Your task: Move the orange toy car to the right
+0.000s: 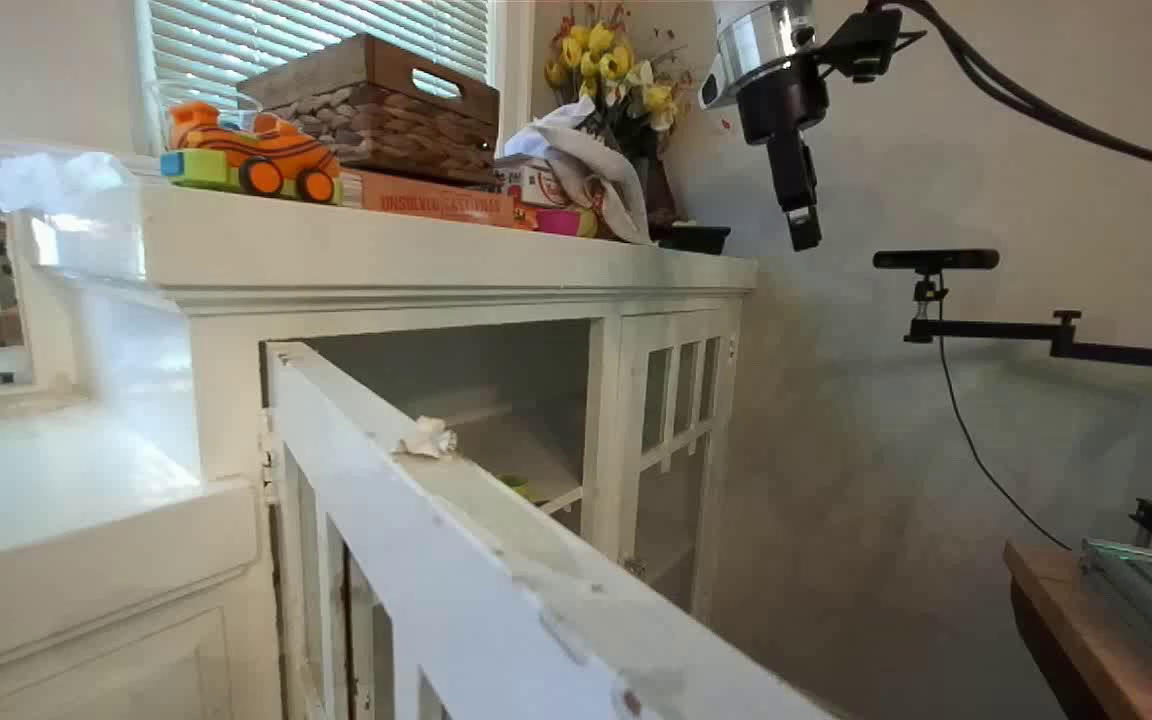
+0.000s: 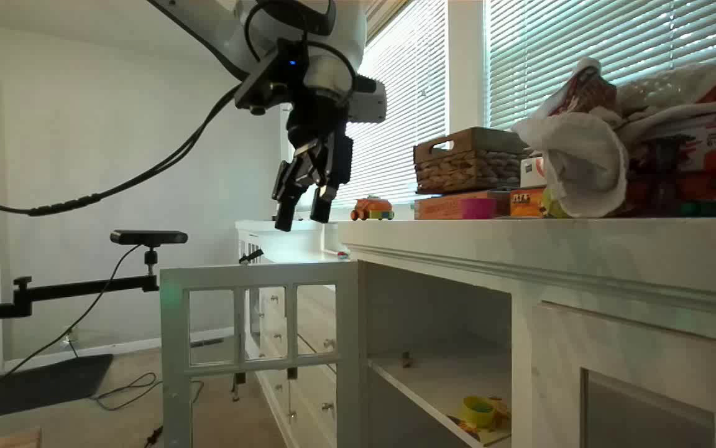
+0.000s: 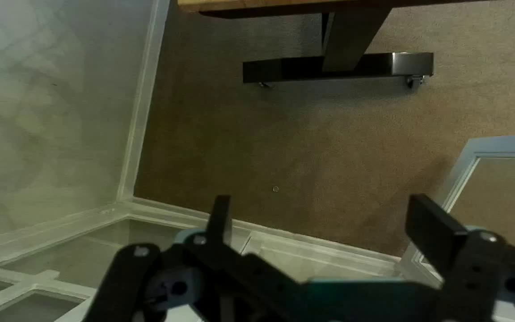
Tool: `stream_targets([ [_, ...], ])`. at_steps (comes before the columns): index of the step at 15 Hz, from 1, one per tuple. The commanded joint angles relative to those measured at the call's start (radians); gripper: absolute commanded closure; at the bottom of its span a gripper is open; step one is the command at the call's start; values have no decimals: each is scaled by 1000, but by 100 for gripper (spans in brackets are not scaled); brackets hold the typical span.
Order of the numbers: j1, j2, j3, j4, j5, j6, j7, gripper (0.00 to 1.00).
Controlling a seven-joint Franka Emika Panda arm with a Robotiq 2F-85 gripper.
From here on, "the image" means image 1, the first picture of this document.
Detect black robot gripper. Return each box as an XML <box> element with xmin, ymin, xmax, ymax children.
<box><xmin>737</xmin><ymin>59</ymin><xmax>830</xmax><ymax>252</ymax></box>

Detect orange toy tiger car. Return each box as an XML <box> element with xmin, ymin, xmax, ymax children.
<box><xmin>161</xmin><ymin>100</ymin><xmax>340</xmax><ymax>202</ymax></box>

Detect pink toy box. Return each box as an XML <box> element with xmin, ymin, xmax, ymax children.
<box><xmin>510</xmin><ymin>165</ymin><xmax>601</xmax><ymax>234</ymax></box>

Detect yellow flower bouquet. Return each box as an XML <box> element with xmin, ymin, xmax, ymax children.
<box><xmin>539</xmin><ymin>0</ymin><xmax>691</xmax><ymax>134</ymax></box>

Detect black small dish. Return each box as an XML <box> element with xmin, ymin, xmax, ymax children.
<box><xmin>651</xmin><ymin>224</ymin><xmax>733</xmax><ymax>254</ymax></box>

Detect white crumpled cloth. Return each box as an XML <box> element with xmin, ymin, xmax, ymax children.
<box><xmin>497</xmin><ymin>100</ymin><xmax>651</xmax><ymax>242</ymax></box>

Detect white built-in cabinet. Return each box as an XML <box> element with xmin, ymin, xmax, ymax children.
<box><xmin>138</xmin><ymin>188</ymin><xmax>754</xmax><ymax>720</ymax></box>

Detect orange board game box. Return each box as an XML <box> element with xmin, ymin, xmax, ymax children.
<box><xmin>336</xmin><ymin>167</ymin><xmax>534</xmax><ymax>226</ymax></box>

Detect woven wicker basket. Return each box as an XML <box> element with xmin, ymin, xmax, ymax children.
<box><xmin>241</xmin><ymin>35</ymin><xmax>502</xmax><ymax>183</ymax></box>

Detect white window blinds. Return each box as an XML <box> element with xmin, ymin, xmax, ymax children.
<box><xmin>140</xmin><ymin>0</ymin><xmax>491</xmax><ymax>93</ymax></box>

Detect open white cabinet door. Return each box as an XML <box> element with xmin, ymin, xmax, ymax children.
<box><xmin>269</xmin><ymin>343</ymin><xmax>830</xmax><ymax>720</ymax></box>

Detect brown wooden side table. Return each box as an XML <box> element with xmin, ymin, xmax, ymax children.
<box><xmin>1006</xmin><ymin>542</ymin><xmax>1152</xmax><ymax>720</ymax></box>

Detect clear plastic bag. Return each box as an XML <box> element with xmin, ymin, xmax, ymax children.
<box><xmin>0</xmin><ymin>151</ymin><xmax>149</xmax><ymax>279</ymax></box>

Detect black camera on mount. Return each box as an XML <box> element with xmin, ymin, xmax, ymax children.
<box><xmin>871</xmin><ymin>247</ymin><xmax>1001</xmax><ymax>271</ymax></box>

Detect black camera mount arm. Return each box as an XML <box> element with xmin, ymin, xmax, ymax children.
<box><xmin>903</xmin><ymin>271</ymin><xmax>1152</xmax><ymax>369</ymax></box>

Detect thin black camera cable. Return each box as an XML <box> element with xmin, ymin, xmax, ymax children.
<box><xmin>932</xmin><ymin>332</ymin><xmax>1076</xmax><ymax>553</ymax></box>

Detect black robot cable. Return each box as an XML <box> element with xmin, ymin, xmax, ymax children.
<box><xmin>868</xmin><ymin>0</ymin><xmax>1152</xmax><ymax>188</ymax></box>

